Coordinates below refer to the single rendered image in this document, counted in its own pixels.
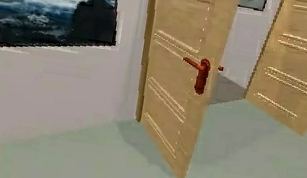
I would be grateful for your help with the light wooden room door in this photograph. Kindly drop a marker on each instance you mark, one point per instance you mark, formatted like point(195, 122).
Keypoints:
point(171, 113)
point(295, 71)

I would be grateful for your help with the framed mountain sky picture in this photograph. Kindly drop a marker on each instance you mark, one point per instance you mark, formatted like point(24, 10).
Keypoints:
point(49, 7)

